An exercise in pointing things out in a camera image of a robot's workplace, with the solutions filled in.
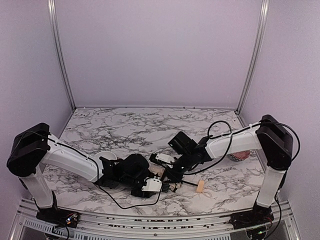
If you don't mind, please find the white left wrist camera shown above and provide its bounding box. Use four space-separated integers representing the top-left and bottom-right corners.
141 178 170 193

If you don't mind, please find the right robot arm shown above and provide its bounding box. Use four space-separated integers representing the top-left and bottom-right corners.
164 114 301 229

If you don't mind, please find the white bowl red rim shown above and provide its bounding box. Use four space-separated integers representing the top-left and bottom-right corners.
94 151 118 161

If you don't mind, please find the beige and black umbrella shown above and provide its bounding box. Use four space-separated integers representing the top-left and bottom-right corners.
149 165 213 198

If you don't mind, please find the aluminium frame post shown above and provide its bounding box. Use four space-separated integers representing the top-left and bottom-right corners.
47 0 77 112
236 0 270 115

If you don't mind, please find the left aluminium frame post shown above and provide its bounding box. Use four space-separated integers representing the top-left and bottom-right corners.
47 0 77 112

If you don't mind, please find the right aluminium frame post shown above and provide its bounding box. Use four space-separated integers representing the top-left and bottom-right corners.
236 0 270 115

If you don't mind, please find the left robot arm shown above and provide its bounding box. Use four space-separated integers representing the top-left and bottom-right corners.
6 122 162 228

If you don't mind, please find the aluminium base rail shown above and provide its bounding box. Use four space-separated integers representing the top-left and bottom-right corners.
8 199 301 240

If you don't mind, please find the grey collapsed silicone lid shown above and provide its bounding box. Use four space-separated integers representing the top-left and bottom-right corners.
106 186 126 194

